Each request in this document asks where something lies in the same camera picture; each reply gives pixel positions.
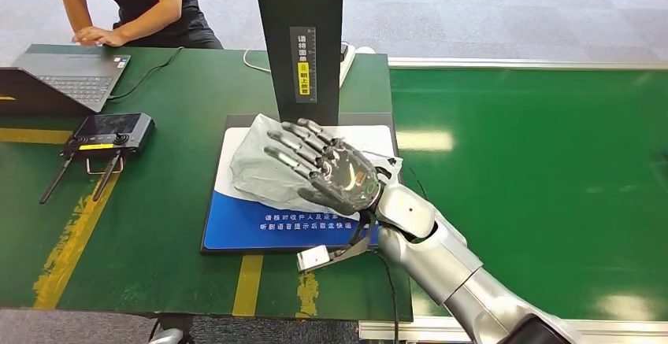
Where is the black laptop cable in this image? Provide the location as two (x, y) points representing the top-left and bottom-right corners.
(106, 46), (184, 102)

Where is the white plastic mailer package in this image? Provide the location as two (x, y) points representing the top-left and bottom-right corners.
(228, 113), (404, 223)

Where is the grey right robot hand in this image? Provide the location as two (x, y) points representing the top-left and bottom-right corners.
(263, 117), (383, 217)

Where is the grey laptop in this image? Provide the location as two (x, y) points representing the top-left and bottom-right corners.
(0, 52), (132, 120)

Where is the black yellow ruler sticker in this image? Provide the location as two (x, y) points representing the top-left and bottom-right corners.
(289, 26), (317, 105)

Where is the person's left hand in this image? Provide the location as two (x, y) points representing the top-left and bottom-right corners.
(100, 28), (131, 49)

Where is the green conveyor belt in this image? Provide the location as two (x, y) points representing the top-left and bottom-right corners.
(388, 68), (668, 323)

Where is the person's right hand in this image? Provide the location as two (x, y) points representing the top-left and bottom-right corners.
(71, 25), (106, 47)

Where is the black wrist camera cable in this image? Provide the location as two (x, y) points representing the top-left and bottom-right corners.
(365, 247), (401, 344)

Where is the black remote controller with antennas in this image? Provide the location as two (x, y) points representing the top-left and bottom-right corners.
(39, 113), (156, 206)

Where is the aluminium conveyor rail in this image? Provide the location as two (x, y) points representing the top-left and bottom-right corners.
(358, 316), (668, 344)
(387, 57), (668, 72)

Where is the white cable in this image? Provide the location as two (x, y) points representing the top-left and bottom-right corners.
(242, 48), (273, 75)

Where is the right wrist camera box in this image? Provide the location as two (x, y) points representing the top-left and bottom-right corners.
(295, 245), (332, 274)

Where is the white power strip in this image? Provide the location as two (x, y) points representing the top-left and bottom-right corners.
(338, 42), (358, 90)

